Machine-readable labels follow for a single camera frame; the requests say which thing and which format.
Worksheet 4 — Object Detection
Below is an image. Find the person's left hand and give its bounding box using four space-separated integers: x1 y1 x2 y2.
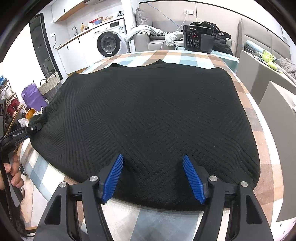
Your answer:
4 154 24 188

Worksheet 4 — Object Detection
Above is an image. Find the black electric pressure cooker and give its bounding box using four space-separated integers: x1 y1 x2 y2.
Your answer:
183 23 214 54

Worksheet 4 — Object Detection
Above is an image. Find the checkered tablecloth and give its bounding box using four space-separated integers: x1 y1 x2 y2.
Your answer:
18 51 287 240

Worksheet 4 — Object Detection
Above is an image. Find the small checkered side table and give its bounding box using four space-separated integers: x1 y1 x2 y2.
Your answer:
175 46 239 74

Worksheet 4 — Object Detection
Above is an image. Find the black textured sweater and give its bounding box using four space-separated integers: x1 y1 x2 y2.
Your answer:
29 60 260 211

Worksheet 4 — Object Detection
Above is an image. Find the purple bag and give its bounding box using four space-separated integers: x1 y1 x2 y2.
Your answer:
22 83 48 111

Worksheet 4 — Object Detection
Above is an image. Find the white washing machine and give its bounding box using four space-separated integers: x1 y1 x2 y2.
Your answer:
91 17 130 59

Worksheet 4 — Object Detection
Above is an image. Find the woven laundry basket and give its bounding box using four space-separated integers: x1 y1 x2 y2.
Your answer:
38 72 62 103

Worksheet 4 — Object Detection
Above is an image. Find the grey bedside cabinet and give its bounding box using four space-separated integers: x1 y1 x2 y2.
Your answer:
236 50 295 104

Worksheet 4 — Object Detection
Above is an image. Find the green plush toy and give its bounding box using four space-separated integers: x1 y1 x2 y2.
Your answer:
262 50 278 71

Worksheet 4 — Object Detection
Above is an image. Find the wooden shelf rack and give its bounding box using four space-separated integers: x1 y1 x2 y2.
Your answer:
1 76 26 135

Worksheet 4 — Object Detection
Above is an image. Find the grey sofa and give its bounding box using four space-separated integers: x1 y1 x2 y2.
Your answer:
133 4 188 52

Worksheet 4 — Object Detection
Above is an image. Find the white kitchen cabinet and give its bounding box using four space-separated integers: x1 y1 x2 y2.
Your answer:
58 32 96 75

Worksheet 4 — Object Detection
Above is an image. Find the grey bed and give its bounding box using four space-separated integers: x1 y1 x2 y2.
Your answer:
237 18 296 80

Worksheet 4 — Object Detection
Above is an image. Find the white blanket on sofa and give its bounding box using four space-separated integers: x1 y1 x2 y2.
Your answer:
125 25 163 43

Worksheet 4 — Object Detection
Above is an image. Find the black clothes pile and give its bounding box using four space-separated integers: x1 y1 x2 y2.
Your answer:
191 21 233 55

